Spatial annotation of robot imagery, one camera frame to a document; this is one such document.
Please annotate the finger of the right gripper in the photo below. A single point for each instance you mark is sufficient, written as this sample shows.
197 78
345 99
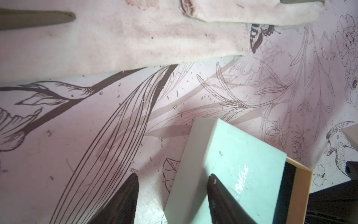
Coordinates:
337 204

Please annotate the white work glove left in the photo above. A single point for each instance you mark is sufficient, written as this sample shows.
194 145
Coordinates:
87 37

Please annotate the mint jewelry box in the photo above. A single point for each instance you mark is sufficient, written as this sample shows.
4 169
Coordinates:
271 187
351 134

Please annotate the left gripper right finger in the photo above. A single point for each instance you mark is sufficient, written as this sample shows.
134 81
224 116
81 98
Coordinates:
224 209

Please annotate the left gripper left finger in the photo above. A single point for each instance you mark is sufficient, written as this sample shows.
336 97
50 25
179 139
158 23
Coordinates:
121 208

